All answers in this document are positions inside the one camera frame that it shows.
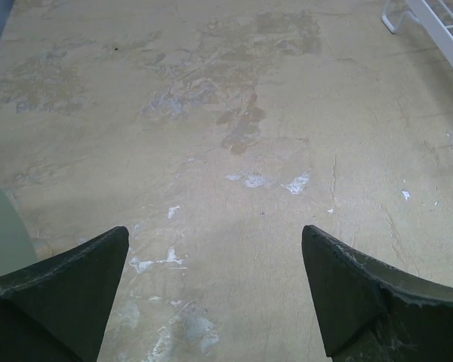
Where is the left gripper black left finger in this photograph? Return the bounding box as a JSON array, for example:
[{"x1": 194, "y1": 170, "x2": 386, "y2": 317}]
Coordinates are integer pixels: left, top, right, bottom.
[{"x1": 0, "y1": 226, "x2": 129, "y2": 361}]

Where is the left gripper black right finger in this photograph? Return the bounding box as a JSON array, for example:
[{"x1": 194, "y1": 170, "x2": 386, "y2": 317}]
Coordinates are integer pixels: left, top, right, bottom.
[{"x1": 301, "y1": 225, "x2": 453, "y2": 361}]

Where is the large cream cylindrical bucket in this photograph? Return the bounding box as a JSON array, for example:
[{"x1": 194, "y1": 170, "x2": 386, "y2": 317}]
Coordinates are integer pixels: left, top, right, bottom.
[{"x1": 0, "y1": 189, "x2": 38, "y2": 277}]

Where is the white wire dish rack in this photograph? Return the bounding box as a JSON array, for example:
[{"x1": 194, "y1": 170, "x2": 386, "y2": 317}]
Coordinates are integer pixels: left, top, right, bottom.
[{"x1": 381, "y1": 1, "x2": 453, "y2": 68}]

